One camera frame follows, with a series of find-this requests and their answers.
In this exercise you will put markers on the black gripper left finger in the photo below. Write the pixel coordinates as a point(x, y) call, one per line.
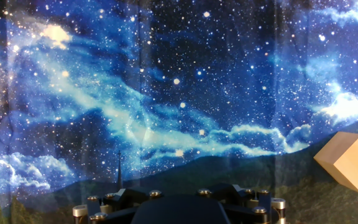
point(110, 208)

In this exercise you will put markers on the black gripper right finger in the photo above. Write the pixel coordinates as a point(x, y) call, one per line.
point(247, 211)

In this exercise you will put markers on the small wooden cube block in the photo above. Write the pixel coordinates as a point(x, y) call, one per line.
point(350, 161)

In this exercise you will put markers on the galaxy print tablecloth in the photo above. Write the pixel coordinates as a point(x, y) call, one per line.
point(166, 93)

